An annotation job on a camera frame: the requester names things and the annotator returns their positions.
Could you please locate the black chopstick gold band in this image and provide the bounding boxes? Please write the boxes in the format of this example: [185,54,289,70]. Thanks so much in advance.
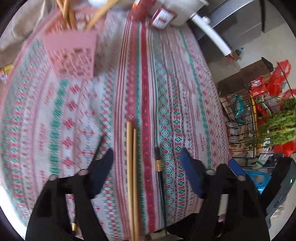
[154,147,167,228]

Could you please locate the wooden chopstick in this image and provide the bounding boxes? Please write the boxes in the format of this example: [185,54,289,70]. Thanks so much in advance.
[62,0,77,30]
[84,0,119,30]
[126,121,134,240]
[132,128,139,240]
[56,0,68,30]

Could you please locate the blue plastic stool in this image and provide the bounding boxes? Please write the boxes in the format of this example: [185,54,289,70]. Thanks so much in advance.
[245,171,271,193]

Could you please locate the green leafy vegetables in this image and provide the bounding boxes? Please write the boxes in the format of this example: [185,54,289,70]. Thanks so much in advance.
[246,98,295,148]

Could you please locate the brown cardboard box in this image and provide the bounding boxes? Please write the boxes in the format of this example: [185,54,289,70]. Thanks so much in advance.
[218,57,273,96]

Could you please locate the patterned woven tablecloth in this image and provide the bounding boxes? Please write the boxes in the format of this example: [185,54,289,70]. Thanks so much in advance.
[1,10,230,240]

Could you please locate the labelled dried fruit jar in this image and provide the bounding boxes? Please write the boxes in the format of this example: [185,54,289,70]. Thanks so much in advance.
[149,6,177,30]

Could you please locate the pink perforated utensil basket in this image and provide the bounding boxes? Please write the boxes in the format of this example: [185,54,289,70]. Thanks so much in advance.
[42,11,97,79]

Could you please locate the red goji berry jar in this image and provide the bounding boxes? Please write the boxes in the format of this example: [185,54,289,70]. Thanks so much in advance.
[128,0,157,22]

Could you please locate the wooden chopstick in basket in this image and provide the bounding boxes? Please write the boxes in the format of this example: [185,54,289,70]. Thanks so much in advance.
[62,0,77,30]
[56,0,68,30]
[84,0,119,30]

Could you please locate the floral cloth cover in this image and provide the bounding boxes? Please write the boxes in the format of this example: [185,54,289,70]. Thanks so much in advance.
[1,0,55,54]

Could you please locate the black wire rack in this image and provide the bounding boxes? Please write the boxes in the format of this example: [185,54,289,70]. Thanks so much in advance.
[219,60,295,159]

